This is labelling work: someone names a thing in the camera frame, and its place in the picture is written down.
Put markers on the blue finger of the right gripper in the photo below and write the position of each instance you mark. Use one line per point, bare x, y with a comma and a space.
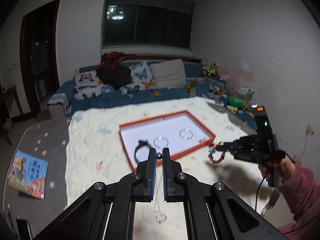
226, 146
233, 152

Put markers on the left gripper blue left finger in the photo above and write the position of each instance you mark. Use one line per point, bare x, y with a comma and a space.
106, 211

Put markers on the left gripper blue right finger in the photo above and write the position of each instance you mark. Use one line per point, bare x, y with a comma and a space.
212, 211

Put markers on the black fitness wristband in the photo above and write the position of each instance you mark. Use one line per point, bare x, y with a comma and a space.
141, 150

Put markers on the pink sleeved right forearm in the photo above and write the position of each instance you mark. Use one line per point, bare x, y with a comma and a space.
301, 193

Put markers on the person's right hand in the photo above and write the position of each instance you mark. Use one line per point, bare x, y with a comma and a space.
286, 165

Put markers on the green toy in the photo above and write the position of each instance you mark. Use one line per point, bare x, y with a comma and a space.
236, 102

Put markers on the orange shallow box tray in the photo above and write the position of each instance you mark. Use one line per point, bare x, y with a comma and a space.
169, 126

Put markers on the cream quilted blanket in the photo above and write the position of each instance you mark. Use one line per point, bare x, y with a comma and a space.
95, 153

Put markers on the brown teddy bear toy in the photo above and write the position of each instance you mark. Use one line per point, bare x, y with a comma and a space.
211, 71

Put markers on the panda plush toy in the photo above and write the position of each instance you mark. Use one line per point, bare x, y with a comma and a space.
203, 62

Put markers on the grey beige pillow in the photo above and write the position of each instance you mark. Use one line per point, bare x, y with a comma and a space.
169, 74

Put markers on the butterfly print pillow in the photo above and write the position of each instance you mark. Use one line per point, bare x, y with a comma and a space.
87, 85
141, 79

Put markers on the children's picture book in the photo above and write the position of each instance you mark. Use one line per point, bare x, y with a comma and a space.
27, 174

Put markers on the red and black clothes pile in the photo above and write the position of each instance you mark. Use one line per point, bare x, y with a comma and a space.
111, 72

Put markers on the dark phone on floor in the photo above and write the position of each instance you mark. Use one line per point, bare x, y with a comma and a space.
24, 229

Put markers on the dark window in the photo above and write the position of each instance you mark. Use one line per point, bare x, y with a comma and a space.
148, 22

